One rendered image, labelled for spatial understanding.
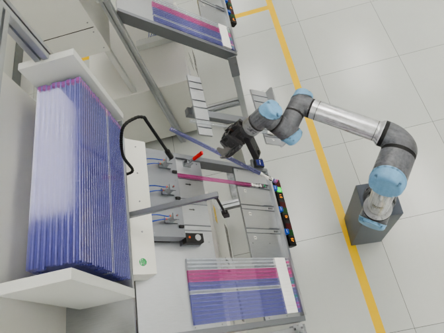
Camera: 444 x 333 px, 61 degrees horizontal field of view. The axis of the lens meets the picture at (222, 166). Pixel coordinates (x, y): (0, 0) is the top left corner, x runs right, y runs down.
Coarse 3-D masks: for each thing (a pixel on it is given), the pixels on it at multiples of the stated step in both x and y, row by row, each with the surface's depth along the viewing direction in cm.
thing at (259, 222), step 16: (240, 176) 172; (256, 176) 178; (240, 192) 167; (256, 192) 173; (240, 208) 163; (256, 208) 168; (272, 208) 174; (256, 224) 163; (272, 224) 169; (256, 240) 159; (272, 240) 164; (256, 256) 154; (272, 256) 159
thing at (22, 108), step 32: (0, 96) 97; (0, 128) 94; (32, 128) 108; (0, 160) 91; (32, 160) 104; (0, 192) 88; (0, 224) 86; (0, 256) 83; (0, 320) 79; (32, 320) 89; (64, 320) 101
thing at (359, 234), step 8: (360, 184) 189; (368, 184) 188; (360, 192) 187; (352, 200) 203; (360, 200) 185; (352, 208) 207; (360, 208) 187; (400, 208) 180; (352, 216) 210; (392, 216) 182; (400, 216) 183; (352, 224) 214; (360, 224) 194; (392, 224) 195; (352, 232) 218; (360, 232) 203; (368, 232) 204; (376, 232) 206; (384, 232) 208; (352, 240) 223; (360, 240) 220; (368, 240) 223; (376, 240) 225
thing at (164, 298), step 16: (176, 160) 155; (192, 192) 152; (192, 208) 148; (192, 224) 144; (208, 224) 148; (208, 240) 145; (160, 256) 130; (176, 256) 134; (192, 256) 137; (208, 256) 141; (160, 272) 127; (176, 272) 131; (144, 288) 121; (160, 288) 125; (176, 288) 128; (144, 304) 119; (160, 304) 122; (176, 304) 125; (144, 320) 117; (160, 320) 119; (176, 320) 122; (192, 320) 126
